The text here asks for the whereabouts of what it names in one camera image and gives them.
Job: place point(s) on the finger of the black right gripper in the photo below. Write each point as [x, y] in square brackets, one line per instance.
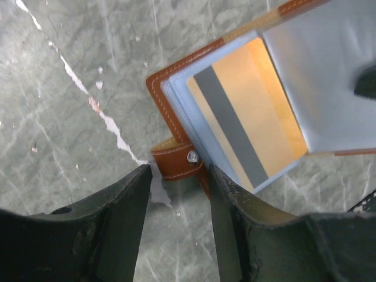
[366, 83]

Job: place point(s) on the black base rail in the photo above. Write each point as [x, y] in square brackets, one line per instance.
[367, 204]

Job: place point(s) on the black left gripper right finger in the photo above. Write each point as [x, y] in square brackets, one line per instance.
[256, 241]

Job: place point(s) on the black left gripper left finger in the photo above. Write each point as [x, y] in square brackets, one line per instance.
[94, 239]

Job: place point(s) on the gold striped card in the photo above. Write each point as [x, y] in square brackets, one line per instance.
[245, 105]

